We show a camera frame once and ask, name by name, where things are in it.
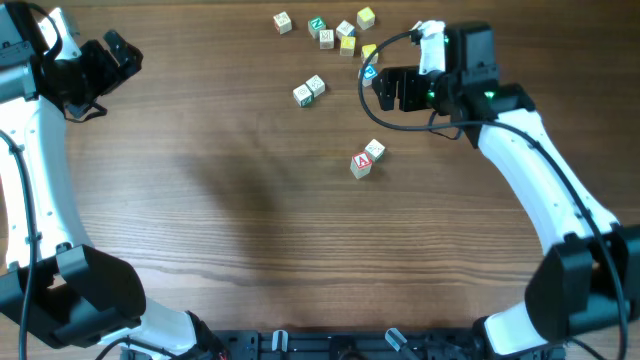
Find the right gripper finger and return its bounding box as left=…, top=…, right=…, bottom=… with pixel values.
left=372, top=67, right=398, bottom=88
left=372, top=84, right=397, bottom=111

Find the yellow block lower right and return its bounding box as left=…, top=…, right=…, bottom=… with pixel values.
left=361, top=44, right=378, bottom=64

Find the white block blue side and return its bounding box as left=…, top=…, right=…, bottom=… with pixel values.
left=336, top=20, right=355, bottom=40

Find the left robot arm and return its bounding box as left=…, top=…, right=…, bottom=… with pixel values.
left=1, top=1, right=230, bottom=359

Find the white block far right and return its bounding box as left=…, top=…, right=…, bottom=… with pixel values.
left=410, top=21, right=423, bottom=31

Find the yellow block middle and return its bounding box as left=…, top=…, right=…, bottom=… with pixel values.
left=340, top=36, right=356, bottom=57

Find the green n block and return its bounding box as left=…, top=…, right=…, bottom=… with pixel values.
left=308, top=16, right=327, bottom=39
left=364, top=139, right=385, bottom=162

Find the yellow block top right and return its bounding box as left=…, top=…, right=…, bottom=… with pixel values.
left=357, top=7, right=376, bottom=30

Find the green N block top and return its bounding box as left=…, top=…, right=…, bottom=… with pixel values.
left=308, top=16, right=327, bottom=39

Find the white block red side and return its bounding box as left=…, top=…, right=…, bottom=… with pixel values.
left=273, top=11, right=293, bottom=35

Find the red letter A block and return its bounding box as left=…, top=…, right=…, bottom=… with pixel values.
left=350, top=152, right=373, bottom=179

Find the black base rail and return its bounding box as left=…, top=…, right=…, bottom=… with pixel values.
left=119, top=327, right=566, bottom=360

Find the white plain wooden block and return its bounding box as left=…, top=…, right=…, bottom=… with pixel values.
left=305, top=75, right=326, bottom=98

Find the blue letter P block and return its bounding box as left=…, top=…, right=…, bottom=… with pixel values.
left=357, top=64, right=378, bottom=87

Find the yellow block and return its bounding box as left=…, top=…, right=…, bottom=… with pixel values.
left=357, top=7, right=376, bottom=30
left=340, top=36, right=356, bottom=57
left=361, top=44, right=378, bottom=64

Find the white block green side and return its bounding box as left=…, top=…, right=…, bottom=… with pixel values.
left=292, top=84, right=314, bottom=107

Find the white block brown drawing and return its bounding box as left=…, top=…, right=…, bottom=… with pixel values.
left=319, top=29, right=335, bottom=50

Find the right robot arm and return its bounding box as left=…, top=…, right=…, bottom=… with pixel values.
left=371, top=20, right=639, bottom=359

